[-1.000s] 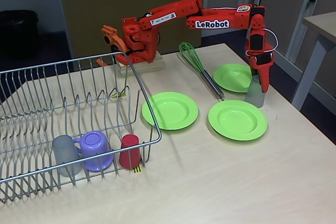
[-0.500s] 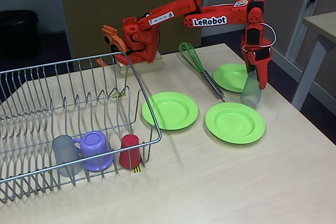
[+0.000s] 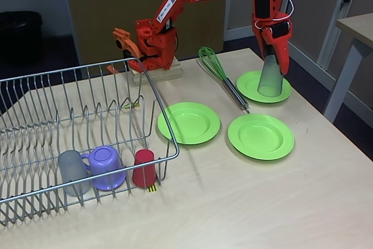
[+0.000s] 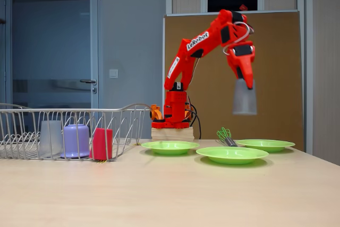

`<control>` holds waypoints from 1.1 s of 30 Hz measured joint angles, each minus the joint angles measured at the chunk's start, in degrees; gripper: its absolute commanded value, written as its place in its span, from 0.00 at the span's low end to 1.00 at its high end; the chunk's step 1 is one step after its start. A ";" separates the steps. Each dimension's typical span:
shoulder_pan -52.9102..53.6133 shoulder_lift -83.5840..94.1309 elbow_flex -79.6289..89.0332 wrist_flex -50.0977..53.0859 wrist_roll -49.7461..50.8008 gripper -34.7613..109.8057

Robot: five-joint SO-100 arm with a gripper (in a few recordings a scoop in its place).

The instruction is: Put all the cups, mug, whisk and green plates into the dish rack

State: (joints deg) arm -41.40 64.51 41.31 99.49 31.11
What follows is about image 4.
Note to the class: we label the orange table clamp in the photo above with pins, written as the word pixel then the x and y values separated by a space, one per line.
pixel 190 112
pixel 155 112

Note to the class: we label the small red object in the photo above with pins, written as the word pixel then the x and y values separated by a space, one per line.
pixel 243 7

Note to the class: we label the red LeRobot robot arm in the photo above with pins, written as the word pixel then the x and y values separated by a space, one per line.
pixel 196 42

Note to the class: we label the white light switch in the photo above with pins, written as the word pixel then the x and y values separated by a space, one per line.
pixel 113 73

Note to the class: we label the red plastic cup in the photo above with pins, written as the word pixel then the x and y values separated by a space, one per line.
pixel 102 144

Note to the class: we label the grey framed glass door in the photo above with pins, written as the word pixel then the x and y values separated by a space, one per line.
pixel 53 51

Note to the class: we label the green plastic plate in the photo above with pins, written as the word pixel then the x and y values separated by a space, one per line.
pixel 170 147
pixel 231 155
pixel 265 144

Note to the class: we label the grey translucent plastic cup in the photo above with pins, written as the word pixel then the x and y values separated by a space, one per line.
pixel 244 102
pixel 50 139

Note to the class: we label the yellow black striped tape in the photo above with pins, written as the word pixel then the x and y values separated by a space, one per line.
pixel 101 161

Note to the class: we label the purple plastic mug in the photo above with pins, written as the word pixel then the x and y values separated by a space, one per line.
pixel 75 142

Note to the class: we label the wooden base block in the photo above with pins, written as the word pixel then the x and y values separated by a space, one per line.
pixel 172 134

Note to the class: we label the small yellow green tape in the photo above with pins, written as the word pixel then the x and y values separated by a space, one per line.
pixel 136 144

